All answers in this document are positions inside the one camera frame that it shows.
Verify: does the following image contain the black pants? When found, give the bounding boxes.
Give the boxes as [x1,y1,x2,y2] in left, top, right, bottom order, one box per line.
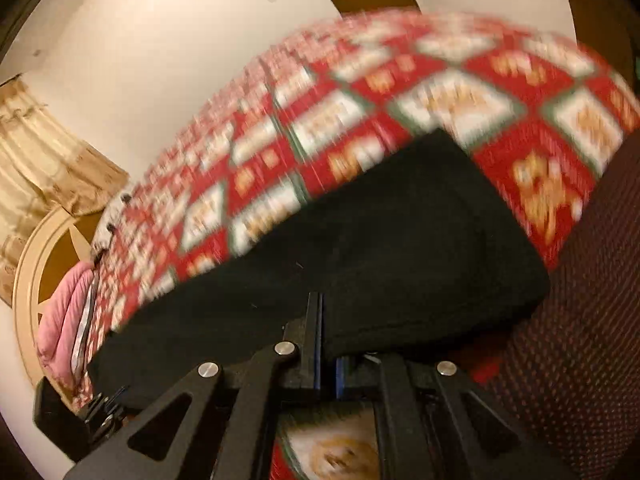
[88,130,550,410]

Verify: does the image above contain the grey patterned folded quilt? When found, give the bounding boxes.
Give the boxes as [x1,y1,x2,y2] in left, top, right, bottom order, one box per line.
[70,273,99,382]

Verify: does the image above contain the pink folded blanket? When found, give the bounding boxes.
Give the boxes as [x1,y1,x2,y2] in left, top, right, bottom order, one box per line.
[36,261,94,388]

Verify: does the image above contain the cream wooden headboard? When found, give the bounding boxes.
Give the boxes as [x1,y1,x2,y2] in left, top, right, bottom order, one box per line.
[12,206,102,408]

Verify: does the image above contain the dark red mesh chair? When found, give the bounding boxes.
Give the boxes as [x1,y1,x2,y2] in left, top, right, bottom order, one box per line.
[488,132,640,479]

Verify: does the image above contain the beige patterned curtain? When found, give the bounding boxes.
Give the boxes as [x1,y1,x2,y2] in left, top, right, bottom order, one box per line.
[0,78,128,304]

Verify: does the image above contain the red patchwork bear bedspread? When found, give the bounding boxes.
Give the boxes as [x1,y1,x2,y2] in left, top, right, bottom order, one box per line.
[73,10,639,479]

